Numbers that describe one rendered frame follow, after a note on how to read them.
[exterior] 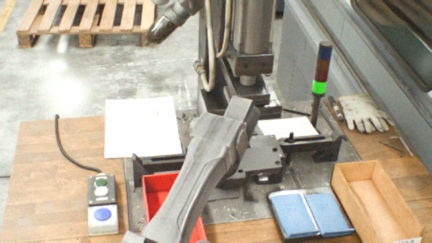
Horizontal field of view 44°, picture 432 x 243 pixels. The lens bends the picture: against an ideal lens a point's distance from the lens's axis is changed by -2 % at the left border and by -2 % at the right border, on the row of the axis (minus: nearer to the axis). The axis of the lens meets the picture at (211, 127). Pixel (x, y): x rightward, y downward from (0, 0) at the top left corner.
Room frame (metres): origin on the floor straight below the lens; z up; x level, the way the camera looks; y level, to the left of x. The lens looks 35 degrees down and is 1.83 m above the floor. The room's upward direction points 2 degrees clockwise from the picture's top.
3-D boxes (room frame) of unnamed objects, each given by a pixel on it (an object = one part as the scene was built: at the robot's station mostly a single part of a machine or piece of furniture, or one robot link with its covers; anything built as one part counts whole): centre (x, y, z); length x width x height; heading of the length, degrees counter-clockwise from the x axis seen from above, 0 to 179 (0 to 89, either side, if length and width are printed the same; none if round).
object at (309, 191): (0.96, -0.24, 0.91); 0.17 x 0.16 x 0.02; 102
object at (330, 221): (0.95, -0.29, 0.93); 0.15 x 0.07 x 0.03; 11
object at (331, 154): (1.19, -0.32, 0.95); 0.06 x 0.03 x 0.09; 102
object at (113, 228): (0.91, 0.24, 0.90); 0.07 x 0.07 x 0.06; 12
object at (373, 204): (0.98, -0.40, 0.93); 0.25 x 0.13 x 0.08; 12
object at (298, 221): (0.94, -0.20, 0.93); 0.15 x 0.07 x 0.03; 12
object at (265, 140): (1.11, -0.08, 0.98); 0.20 x 0.10 x 0.01; 102
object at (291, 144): (1.18, -0.25, 0.95); 0.15 x 0.03 x 0.10; 102
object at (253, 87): (1.18, -0.05, 1.22); 0.26 x 0.18 x 0.30; 12
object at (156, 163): (1.08, 0.10, 0.95); 0.15 x 0.03 x 0.10; 102
